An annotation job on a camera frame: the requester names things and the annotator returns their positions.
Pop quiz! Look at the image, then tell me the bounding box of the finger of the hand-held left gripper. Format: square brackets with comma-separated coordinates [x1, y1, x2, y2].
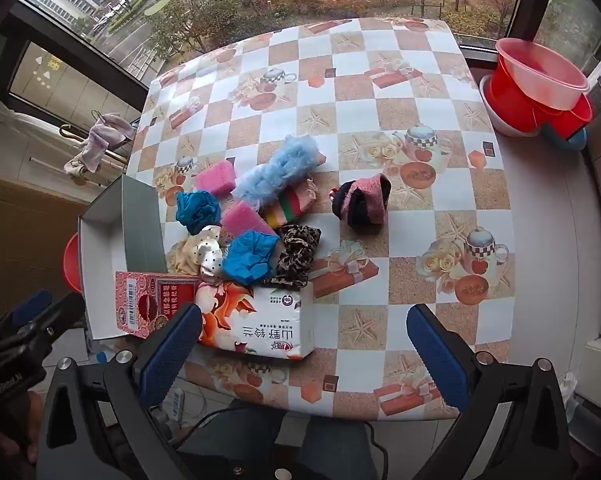
[0, 289, 52, 331]
[10, 291, 87, 350]

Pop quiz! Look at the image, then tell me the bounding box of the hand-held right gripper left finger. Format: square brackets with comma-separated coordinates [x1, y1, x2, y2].
[35, 302, 204, 480]

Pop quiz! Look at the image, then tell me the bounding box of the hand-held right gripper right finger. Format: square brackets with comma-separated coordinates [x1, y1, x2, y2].
[406, 302, 573, 480]

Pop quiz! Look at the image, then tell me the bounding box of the beige sock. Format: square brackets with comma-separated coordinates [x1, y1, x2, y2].
[166, 237, 204, 276]

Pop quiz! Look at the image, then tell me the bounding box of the white polka dot scrunchie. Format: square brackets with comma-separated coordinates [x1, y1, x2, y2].
[190, 226, 234, 281]

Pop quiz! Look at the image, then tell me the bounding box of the grey cardboard box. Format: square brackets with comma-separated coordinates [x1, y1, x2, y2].
[78, 174, 168, 341]

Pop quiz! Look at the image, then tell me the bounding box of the pink sponge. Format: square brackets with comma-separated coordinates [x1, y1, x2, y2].
[194, 161, 237, 196]
[220, 200, 278, 238]

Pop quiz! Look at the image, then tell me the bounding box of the leopard print scrunchie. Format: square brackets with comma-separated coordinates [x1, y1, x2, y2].
[270, 225, 322, 288]

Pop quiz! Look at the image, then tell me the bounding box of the black and pink sock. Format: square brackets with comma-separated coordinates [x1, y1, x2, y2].
[330, 172, 392, 228]

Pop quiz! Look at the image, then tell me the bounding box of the pink red-striped knit glove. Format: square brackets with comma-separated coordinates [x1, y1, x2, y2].
[260, 177, 321, 228]

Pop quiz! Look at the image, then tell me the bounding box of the light blue fluffy scrunchie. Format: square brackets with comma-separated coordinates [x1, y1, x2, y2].
[233, 135, 326, 208]

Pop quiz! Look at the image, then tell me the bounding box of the white power strip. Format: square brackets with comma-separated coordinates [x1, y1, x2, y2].
[160, 387, 186, 426]

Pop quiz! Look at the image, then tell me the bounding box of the red plastic chair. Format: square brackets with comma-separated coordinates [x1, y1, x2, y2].
[63, 232, 84, 293]

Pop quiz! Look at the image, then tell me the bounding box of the red patterned carton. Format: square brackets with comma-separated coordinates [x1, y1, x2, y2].
[114, 270, 216, 338]

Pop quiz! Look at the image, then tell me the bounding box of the brown cardboard sheet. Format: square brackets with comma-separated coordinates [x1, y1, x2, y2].
[0, 175, 88, 311]

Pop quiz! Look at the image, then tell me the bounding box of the white flower print packet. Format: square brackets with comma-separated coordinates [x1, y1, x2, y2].
[196, 280, 315, 361]

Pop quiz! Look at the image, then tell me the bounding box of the pale purple hanging cloth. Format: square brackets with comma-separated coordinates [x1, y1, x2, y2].
[64, 112, 137, 176]

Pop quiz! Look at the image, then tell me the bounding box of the white plastic basin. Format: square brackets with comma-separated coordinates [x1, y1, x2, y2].
[480, 75, 541, 137]

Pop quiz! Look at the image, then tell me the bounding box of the blue plastic basin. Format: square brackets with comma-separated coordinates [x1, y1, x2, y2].
[540, 125, 588, 152]

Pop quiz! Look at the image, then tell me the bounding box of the checkered printed tablecloth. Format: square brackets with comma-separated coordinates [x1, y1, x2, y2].
[125, 17, 516, 421]

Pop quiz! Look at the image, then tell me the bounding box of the red plastic bucket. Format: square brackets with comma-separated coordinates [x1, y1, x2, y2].
[483, 55, 593, 140]

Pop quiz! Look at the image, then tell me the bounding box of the pink plastic basin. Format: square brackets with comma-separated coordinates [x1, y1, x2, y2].
[495, 37, 591, 111]

